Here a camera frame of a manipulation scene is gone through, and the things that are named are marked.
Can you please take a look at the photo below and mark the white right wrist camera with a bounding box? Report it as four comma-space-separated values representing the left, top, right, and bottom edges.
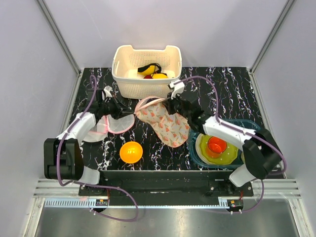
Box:
168, 79, 185, 99

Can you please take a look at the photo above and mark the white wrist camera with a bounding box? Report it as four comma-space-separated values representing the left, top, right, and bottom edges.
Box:
103, 86, 113, 98
168, 79, 185, 99

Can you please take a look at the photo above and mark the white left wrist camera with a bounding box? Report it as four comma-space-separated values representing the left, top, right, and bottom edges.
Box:
103, 86, 113, 98

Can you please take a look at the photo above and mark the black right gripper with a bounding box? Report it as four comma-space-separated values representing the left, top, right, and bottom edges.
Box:
163, 90, 191, 120

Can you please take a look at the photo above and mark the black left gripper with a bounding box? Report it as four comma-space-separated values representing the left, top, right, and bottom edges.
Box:
99, 95, 133, 120

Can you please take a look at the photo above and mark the yellow-green dotted plate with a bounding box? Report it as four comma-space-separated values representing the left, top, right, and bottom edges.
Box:
196, 134, 239, 165

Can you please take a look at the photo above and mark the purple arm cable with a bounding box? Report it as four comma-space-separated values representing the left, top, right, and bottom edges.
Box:
176, 75, 288, 214
56, 75, 139, 221

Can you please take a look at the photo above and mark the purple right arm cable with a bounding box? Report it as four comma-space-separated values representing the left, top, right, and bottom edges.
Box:
176, 75, 288, 214

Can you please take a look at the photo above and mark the orange plastic cup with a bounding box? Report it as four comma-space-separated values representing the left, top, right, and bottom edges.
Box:
206, 136, 227, 158

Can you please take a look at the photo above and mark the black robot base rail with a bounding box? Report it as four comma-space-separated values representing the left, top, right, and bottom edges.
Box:
78, 170, 254, 205

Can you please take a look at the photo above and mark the floral pink laundry bag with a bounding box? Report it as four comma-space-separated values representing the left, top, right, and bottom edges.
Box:
134, 96, 190, 148

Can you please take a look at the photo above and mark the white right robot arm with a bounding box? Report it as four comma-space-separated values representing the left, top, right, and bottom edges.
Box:
164, 94, 284, 196

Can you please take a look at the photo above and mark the yellow black bra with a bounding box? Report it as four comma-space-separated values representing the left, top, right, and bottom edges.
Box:
137, 63, 168, 79

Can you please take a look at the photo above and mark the teal transparent plastic tray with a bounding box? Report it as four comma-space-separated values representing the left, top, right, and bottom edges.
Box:
188, 118, 261, 169

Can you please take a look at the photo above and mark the white plate under green plate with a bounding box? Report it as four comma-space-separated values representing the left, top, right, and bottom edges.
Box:
195, 134, 211, 164

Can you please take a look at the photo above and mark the white mesh pink-trimmed laundry bag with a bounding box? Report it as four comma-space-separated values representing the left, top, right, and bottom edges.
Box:
83, 115, 135, 143

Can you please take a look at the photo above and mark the orange plastic bowl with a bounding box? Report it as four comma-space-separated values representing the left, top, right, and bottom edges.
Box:
119, 141, 143, 164

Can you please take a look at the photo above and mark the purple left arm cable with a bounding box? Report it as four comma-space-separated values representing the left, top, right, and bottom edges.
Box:
56, 75, 139, 221

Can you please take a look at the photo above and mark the cream perforated laundry basket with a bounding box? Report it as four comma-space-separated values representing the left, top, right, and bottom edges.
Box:
112, 45, 182, 99

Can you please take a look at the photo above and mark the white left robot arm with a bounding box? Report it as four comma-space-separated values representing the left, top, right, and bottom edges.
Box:
43, 86, 135, 196

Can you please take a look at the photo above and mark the cream mug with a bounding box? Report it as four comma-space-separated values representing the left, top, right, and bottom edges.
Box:
240, 152, 245, 163

